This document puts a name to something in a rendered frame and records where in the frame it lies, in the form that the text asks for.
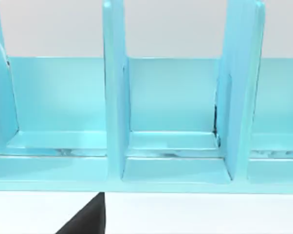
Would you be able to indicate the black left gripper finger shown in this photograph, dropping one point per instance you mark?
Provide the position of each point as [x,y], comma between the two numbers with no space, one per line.
[90,217]

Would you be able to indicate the light blue rack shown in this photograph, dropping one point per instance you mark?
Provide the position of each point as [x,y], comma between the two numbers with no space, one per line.
[175,102]

